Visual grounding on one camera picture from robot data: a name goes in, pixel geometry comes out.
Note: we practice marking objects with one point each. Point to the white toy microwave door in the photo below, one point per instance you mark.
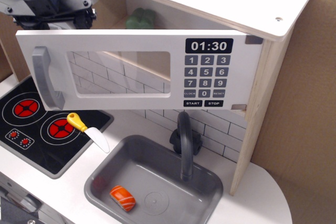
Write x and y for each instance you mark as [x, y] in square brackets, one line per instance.
[137, 69]

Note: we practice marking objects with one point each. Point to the orange salmon sushi toy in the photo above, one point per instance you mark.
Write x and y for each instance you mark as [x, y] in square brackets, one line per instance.
[122, 197]

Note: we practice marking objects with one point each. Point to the grey plastic sink basin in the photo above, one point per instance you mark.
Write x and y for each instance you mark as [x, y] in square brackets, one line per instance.
[151, 173]

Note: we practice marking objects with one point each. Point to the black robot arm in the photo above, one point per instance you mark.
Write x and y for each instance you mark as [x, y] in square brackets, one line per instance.
[39, 14]

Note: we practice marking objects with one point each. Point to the yellow handled toy knife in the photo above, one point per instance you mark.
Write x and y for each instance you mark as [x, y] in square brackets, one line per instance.
[94, 134]

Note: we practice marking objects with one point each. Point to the brown cardboard panel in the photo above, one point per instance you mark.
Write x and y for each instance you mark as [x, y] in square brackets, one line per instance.
[296, 143]

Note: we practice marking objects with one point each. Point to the green toy vegetable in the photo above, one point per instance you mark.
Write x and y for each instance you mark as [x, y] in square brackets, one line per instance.
[141, 19]

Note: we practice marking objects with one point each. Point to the dark grey toy faucet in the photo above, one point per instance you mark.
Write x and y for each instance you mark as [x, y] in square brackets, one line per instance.
[185, 144]

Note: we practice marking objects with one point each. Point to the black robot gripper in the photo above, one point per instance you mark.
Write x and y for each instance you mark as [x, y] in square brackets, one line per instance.
[40, 14]

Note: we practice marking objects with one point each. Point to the black toy stovetop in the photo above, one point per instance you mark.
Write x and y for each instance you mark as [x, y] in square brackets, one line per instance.
[43, 139]

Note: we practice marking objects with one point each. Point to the white wooden microwave cabinet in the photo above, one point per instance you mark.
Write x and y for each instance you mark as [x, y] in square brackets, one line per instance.
[272, 20]

